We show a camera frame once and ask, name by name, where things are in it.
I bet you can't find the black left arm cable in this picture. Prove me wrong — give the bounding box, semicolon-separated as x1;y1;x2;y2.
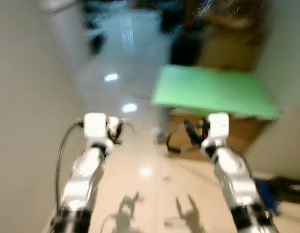
55;121;86;209

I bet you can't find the blue cloth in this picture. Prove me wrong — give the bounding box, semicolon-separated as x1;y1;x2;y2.
255;179;281;215

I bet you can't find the brown background furniture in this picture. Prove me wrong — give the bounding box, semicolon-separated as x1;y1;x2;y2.
196;0;267;72

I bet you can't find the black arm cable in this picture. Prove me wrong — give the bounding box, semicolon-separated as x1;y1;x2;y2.
166;123;205;155
55;121;86;209

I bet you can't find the green table top board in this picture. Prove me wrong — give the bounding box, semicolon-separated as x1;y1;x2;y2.
151;65;283;120

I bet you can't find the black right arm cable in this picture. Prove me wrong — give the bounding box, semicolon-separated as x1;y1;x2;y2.
166;123;205;155

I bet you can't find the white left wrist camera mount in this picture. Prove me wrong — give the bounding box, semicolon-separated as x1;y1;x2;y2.
83;113;110;142

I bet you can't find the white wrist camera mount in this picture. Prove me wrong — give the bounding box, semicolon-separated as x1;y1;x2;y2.
83;113;110;142
207;113;230;142

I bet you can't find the black floor object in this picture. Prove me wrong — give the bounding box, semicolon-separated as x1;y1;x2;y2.
272;177;300;205

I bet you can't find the white pillar cabinet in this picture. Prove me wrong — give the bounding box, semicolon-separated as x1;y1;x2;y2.
39;0;95;66

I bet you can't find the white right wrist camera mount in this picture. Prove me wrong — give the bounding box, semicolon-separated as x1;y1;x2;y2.
207;113;230;142

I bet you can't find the brown wooden cabinet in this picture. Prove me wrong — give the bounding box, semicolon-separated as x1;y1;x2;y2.
168;110;268;162

